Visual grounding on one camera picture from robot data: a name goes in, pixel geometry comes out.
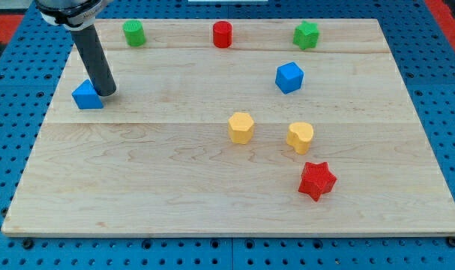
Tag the light wooden board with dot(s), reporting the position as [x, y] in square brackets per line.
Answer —
[157, 160]

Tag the blue cube block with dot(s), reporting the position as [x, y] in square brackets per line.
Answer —
[289, 77]

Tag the yellow hexagon block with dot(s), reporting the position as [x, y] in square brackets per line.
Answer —
[240, 127]

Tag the yellow heart block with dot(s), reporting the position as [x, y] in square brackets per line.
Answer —
[300, 136]

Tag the red star block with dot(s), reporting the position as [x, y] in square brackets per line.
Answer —
[316, 179]

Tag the red cylinder block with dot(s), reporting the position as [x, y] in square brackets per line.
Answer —
[222, 34]

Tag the green star block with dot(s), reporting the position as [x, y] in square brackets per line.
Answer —
[306, 35]

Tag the green cylinder block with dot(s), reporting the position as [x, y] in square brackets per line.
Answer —
[134, 32]

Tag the blue triangular prism block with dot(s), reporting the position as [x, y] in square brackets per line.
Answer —
[86, 97]

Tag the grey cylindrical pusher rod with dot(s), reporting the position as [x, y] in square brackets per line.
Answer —
[91, 52]

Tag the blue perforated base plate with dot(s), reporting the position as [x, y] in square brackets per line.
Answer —
[30, 68]

